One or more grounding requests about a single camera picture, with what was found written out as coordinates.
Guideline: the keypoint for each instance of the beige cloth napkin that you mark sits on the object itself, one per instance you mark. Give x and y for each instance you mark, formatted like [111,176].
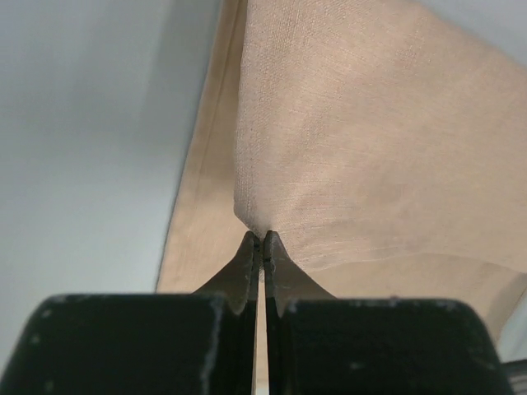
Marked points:
[386,146]

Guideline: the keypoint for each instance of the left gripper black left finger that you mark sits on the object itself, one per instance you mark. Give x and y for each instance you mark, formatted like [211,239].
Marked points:
[197,343]

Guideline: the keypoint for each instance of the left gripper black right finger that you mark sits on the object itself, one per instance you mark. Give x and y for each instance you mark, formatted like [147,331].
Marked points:
[319,344]

